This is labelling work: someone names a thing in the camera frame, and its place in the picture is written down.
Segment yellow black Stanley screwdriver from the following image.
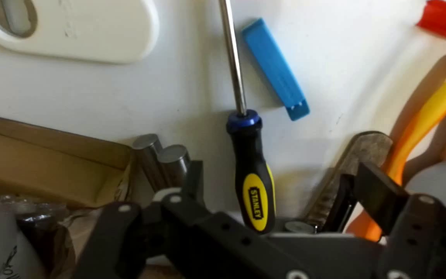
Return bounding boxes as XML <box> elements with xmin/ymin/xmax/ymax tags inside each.
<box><xmin>216</xmin><ymin>0</ymin><xmax>278</xmax><ymax>235</ymax></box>

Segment white oval drawer insert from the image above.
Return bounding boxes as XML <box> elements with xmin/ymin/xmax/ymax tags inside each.
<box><xmin>0</xmin><ymin>0</ymin><xmax>161</xmax><ymax>66</ymax></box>

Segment metal cylinders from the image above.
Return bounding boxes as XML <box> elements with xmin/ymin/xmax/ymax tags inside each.
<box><xmin>131</xmin><ymin>131</ymin><xmax>192</xmax><ymax>190</ymax></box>

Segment clear plastic bag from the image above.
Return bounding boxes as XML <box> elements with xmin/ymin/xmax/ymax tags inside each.
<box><xmin>0</xmin><ymin>179</ymin><xmax>76</xmax><ymax>279</ymax></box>

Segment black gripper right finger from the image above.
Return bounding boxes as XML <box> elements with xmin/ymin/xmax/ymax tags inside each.
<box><xmin>337</xmin><ymin>161</ymin><xmax>446</xmax><ymax>279</ymax></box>

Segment wooden handled brush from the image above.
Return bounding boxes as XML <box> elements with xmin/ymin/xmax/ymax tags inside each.
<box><xmin>300</xmin><ymin>128</ymin><xmax>395</xmax><ymax>232</ymax></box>

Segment brown cardboard box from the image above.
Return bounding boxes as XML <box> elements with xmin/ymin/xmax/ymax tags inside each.
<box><xmin>0</xmin><ymin>109</ymin><xmax>134</xmax><ymax>210</ymax></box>

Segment blue plastic piece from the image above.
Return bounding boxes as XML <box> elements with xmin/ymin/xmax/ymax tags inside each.
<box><xmin>240</xmin><ymin>16</ymin><xmax>311</xmax><ymax>122</ymax></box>

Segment orange handled tool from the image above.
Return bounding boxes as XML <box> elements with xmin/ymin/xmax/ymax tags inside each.
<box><xmin>345</xmin><ymin>57</ymin><xmax>446</xmax><ymax>243</ymax></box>

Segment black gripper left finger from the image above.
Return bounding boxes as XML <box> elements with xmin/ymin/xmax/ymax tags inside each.
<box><xmin>71</xmin><ymin>159</ymin><xmax>313</xmax><ymax>279</ymax></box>

